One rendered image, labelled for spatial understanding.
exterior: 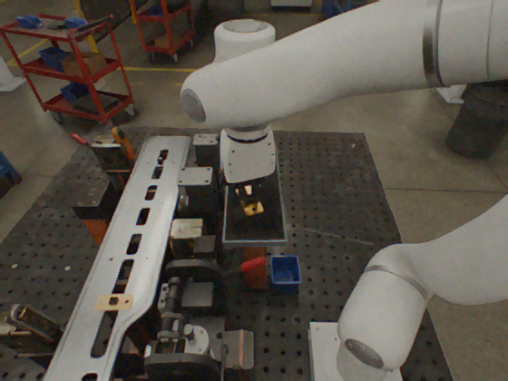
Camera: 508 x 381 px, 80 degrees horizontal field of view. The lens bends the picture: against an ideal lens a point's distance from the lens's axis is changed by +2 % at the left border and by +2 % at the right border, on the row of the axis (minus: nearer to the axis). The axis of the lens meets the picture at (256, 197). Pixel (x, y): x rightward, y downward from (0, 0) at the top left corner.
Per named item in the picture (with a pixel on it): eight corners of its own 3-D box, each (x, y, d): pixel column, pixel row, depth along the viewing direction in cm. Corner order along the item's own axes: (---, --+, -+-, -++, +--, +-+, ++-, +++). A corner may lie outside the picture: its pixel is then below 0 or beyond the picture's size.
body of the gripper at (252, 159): (267, 109, 56) (266, 158, 63) (213, 119, 53) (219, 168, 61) (283, 130, 51) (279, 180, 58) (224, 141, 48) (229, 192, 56)
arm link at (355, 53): (412, 135, 24) (189, 139, 44) (458, 69, 33) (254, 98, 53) (405, 7, 20) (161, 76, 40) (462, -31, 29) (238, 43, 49)
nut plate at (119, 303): (93, 310, 70) (92, 308, 69) (99, 295, 73) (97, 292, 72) (130, 309, 70) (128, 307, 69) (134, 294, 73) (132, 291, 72)
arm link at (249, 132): (264, 97, 54) (263, 112, 56) (216, 105, 52) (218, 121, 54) (282, 121, 49) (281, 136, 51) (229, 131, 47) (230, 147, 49)
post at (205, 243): (211, 307, 102) (195, 234, 73) (227, 307, 102) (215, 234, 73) (210, 322, 98) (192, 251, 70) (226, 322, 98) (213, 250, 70)
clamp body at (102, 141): (123, 200, 138) (92, 131, 112) (155, 200, 138) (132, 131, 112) (116, 218, 130) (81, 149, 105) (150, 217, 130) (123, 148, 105)
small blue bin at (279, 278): (268, 268, 112) (269, 255, 106) (295, 268, 112) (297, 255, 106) (270, 296, 104) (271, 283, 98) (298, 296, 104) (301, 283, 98)
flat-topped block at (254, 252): (243, 266, 113) (239, 175, 81) (265, 265, 113) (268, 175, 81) (243, 290, 106) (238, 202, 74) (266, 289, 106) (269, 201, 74)
